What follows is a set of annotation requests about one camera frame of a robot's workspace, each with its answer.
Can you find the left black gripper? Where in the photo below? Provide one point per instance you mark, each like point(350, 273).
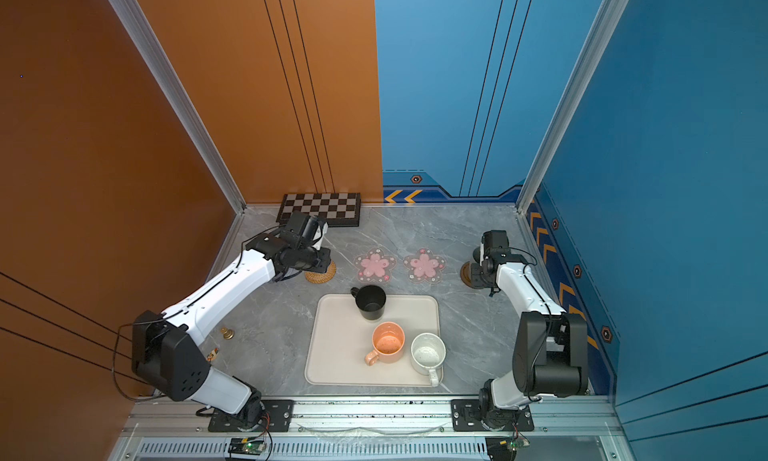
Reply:
point(325, 260)

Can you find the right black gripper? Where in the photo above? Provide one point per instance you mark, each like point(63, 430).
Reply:
point(475, 272)

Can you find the brown wooden round coaster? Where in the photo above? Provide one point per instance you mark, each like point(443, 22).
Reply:
point(465, 274)

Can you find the tan rattan round coaster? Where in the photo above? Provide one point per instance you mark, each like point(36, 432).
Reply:
point(321, 278)

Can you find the pink flower coaster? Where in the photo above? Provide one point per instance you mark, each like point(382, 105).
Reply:
point(376, 266)
point(424, 266)

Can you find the black mug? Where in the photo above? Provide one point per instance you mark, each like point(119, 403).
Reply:
point(370, 301)

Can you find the white mug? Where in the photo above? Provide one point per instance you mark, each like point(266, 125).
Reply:
point(428, 353)

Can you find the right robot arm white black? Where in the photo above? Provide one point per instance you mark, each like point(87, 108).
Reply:
point(550, 356)

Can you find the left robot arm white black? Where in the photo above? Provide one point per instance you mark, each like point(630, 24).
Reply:
point(166, 346)

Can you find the brown white chessboard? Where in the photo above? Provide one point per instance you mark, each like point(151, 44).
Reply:
point(338, 209)

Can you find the beige serving tray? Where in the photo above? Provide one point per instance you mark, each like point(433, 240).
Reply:
point(348, 350)

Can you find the small brass chess piece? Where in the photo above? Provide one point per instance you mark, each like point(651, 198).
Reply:
point(227, 334)

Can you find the orange pink mug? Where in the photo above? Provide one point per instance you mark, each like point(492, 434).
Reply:
point(388, 344)

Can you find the right small circuit board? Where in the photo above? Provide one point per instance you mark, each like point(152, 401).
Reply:
point(505, 448)

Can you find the green circuit board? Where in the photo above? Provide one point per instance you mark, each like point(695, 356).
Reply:
point(247, 448)

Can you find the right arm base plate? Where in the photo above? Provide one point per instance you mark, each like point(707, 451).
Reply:
point(467, 416)

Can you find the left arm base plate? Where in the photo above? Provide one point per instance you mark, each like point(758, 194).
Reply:
point(274, 416)

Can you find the aluminium rail frame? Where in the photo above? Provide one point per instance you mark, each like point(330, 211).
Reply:
point(397, 427)

